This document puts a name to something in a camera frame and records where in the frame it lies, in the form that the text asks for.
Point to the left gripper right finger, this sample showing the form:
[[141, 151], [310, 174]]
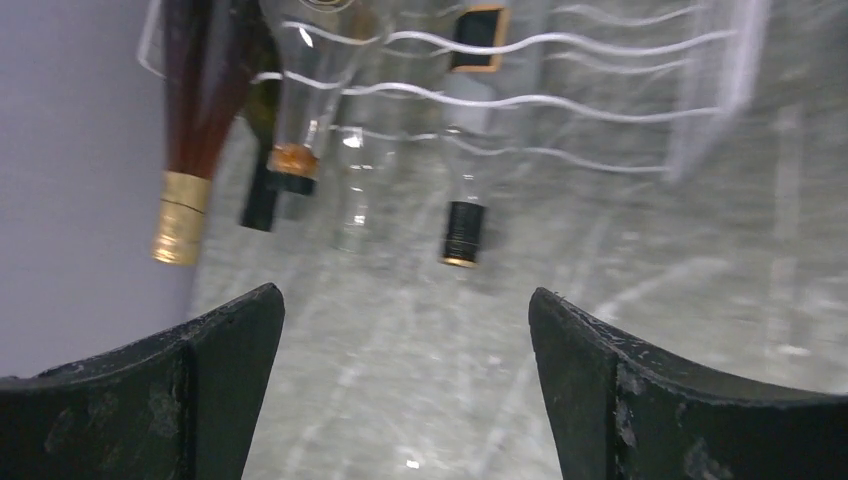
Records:
[[622, 408]]

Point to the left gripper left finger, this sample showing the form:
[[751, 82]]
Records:
[[180, 404]]

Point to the dark red wine bottle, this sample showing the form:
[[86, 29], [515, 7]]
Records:
[[210, 51]]

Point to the clear bottle cream label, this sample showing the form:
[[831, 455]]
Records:
[[321, 45]]

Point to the clear open-neck bottle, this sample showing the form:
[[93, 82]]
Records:
[[366, 158]]

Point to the dark green lower-rack bottle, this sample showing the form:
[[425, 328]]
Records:
[[260, 112]]

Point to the clear bottle black-gold label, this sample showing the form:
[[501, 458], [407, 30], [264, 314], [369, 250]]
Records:
[[470, 144]]

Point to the white wire wine rack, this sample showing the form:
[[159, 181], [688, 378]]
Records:
[[717, 67]]

